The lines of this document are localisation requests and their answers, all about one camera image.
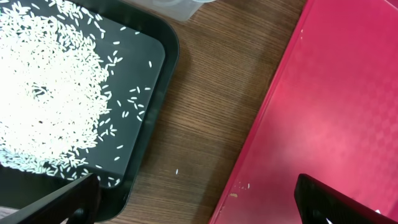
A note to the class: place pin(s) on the white rice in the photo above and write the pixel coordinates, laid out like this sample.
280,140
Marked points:
52,80

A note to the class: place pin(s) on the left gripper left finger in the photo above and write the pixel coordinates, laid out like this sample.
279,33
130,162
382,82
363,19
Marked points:
78,202

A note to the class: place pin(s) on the black plastic tray bin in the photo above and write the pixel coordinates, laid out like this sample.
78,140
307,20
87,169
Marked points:
145,49

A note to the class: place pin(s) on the clear plastic waste bin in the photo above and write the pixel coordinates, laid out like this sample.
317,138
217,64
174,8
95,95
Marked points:
180,10

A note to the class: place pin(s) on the red serving tray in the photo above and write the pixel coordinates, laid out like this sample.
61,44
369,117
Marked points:
330,112

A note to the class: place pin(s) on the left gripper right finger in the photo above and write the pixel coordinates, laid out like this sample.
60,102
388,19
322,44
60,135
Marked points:
318,203

